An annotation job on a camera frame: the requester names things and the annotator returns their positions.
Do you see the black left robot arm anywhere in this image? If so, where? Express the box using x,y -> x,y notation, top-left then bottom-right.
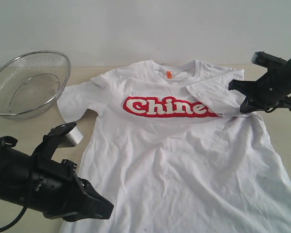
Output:
0,140 -> 114,222

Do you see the metal mesh strainer bowl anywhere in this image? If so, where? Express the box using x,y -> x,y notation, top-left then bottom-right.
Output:
0,50 -> 71,120

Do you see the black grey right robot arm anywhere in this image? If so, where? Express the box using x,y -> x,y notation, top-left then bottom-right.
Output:
228,51 -> 291,114

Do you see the white t-shirt red logo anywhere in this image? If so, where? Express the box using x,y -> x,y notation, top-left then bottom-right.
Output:
57,60 -> 291,233

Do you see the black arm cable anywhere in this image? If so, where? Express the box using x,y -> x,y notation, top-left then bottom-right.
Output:
0,135 -> 39,233
264,89 -> 291,114

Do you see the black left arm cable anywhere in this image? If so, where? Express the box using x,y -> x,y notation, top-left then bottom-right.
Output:
0,135 -> 39,233

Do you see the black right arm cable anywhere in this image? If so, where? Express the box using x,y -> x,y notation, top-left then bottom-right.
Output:
264,89 -> 291,114

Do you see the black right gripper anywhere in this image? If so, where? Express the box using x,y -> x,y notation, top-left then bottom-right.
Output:
228,72 -> 291,114

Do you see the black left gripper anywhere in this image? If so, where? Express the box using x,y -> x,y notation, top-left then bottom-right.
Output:
29,159 -> 114,222

